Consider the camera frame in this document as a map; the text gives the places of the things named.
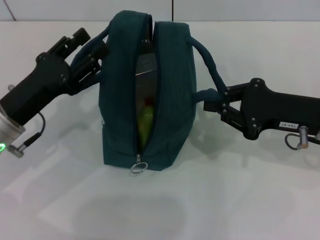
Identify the dark teal fabric bag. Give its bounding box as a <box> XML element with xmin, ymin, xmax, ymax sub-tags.
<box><xmin>71</xmin><ymin>9</ymin><xmax>227</xmax><ymax>177</ymax></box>

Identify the clear plastic food container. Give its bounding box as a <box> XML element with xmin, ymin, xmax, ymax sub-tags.
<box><xmin>136</xmin><ymin>51</ymin><xmax>159</xmax><ymax>101</ymax></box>

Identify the grey right gripper cable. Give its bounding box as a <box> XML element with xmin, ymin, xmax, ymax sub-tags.
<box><xmin>286</xmin><ymin>125</ymin><xmax>320</xmax><ymax>151</ymax></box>

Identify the green cucumber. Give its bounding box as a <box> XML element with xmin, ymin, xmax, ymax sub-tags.
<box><xmin>137</xmin><ymin>104</ymin><xmax>156</xmax><ymax>148</ymax></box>

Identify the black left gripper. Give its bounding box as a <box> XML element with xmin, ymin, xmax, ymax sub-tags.
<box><xmin>0</xmin><ymin>27</ymin><xmax>111</xmax><ymax>126</ymax></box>

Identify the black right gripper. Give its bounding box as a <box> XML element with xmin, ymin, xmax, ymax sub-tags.
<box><xmin>203</xmin><ymin>77</ymin><xmax>320</xmax><ymax>141</ymax></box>

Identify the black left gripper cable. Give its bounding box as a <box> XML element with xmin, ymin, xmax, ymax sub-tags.
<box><xmin>7</xmin><ymin>112</ymin><xmax>46</xmax><ymax>159</ymax></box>

